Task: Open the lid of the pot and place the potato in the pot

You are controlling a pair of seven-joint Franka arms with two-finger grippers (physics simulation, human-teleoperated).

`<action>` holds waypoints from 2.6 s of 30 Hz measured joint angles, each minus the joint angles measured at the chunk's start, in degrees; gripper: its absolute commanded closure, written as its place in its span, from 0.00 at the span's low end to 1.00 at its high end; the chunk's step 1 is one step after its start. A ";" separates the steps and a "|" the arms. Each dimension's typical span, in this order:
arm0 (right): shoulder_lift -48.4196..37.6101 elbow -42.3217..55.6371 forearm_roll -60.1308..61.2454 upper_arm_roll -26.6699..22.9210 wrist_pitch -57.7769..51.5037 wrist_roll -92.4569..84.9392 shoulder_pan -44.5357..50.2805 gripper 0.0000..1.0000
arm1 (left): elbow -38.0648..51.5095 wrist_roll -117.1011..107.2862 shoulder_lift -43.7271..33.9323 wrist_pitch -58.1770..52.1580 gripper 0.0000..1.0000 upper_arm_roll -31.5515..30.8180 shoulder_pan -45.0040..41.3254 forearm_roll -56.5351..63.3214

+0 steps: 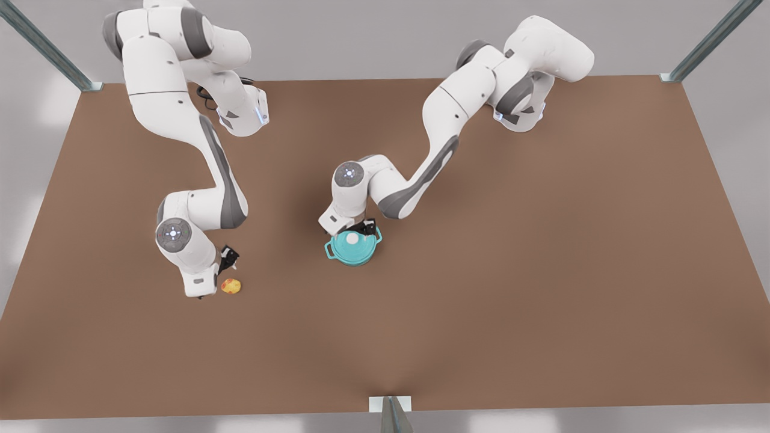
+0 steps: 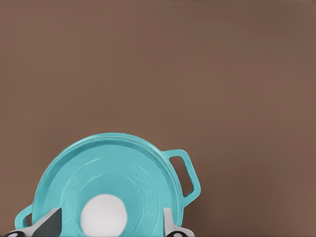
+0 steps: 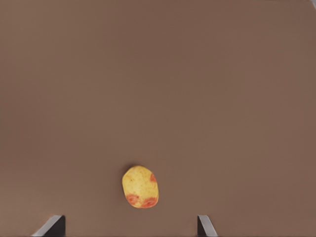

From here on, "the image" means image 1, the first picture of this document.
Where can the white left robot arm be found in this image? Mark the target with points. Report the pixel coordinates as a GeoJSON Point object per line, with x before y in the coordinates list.
{"type": "Point", "coordinates": [445, 120]}

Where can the teal pot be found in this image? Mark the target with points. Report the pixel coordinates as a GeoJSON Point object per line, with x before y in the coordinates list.
{"type": "Point", "coordinates": [354, 255]}

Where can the silver frame post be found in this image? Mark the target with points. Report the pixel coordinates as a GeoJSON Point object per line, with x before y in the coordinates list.
{"type": "Point", "coordinates": [394, 415]}
{"type": "Point", "coordinates": [42, 45]}
{"type": "Point", "coordinates": [710, 42]}

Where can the yellow potato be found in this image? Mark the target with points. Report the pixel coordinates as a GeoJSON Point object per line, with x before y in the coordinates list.
{"type": "Point", "coordinates": [231, 285]}

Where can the teal pot lid white knob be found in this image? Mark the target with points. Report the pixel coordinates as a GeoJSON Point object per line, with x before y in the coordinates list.
{"type": "Point", "coordinates": [354, 245]}

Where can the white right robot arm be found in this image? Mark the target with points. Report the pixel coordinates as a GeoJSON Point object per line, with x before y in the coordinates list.
{"type": "Point", "coordinates": [162, 96]}

